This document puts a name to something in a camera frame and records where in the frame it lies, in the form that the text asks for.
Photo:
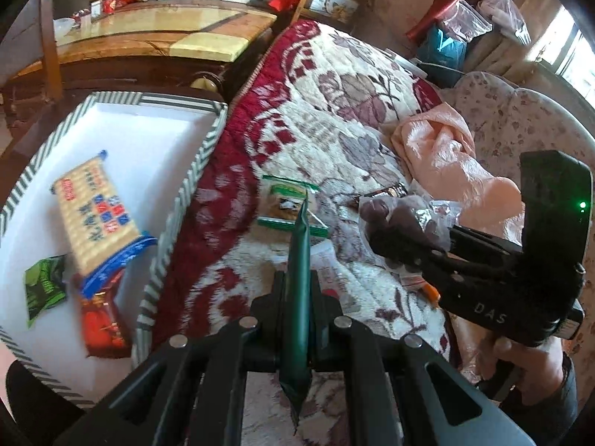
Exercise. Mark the clear plastic snack bag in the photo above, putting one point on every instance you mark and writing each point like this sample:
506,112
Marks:
395,213

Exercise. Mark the red snack packet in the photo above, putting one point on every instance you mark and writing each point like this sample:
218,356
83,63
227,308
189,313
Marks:
104,320

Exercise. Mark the teal bag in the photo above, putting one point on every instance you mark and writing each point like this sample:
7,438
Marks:
441,49

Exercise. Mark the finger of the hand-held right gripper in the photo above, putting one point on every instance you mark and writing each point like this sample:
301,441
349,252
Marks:
409,260
483,248

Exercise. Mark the dark brown snack wrapper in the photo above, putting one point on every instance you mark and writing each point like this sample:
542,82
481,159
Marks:
386,193

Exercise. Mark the wooden sideboard table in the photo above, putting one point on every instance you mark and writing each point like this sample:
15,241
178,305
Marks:
139,42

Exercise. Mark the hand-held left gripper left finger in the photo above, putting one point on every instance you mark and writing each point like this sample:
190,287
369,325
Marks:
267,316

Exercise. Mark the orange snack packet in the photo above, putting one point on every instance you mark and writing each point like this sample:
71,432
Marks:
430,292

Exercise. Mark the wooden post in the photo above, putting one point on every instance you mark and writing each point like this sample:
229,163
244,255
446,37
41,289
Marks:
51,55

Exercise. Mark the brass round knob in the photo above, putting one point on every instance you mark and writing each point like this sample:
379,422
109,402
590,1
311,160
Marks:
205,81

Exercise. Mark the floral plush blanket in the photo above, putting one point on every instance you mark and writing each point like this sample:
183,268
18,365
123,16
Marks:
325,116

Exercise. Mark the peach cloth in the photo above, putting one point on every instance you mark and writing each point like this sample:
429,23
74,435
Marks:
446,158

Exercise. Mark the green white striped box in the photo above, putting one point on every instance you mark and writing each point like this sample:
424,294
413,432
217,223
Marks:
139,158

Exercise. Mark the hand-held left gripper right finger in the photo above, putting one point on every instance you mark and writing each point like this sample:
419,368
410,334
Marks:
325,320

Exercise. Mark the floral sofa cover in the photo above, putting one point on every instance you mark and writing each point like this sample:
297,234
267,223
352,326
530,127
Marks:
511,116

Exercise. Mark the dark green cracker packet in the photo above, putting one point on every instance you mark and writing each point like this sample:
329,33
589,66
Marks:
297,297

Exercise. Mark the person's right forearm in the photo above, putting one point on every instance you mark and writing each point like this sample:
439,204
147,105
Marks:
548,420

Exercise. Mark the clear cracker packet green edges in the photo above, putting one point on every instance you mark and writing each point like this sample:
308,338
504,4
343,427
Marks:
279,199

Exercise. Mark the yellow seat cushion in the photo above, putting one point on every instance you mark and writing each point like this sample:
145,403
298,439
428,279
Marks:
209,46

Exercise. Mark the small green snack packet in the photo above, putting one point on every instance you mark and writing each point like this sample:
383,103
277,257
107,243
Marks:
44,288

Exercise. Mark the large clear white packet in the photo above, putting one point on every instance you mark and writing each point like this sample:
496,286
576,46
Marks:
332,265

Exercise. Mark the beige cracker packet blue ends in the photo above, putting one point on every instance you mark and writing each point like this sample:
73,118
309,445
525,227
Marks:
97,213

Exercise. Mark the person's right hand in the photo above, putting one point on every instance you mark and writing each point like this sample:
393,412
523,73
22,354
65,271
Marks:
534,371

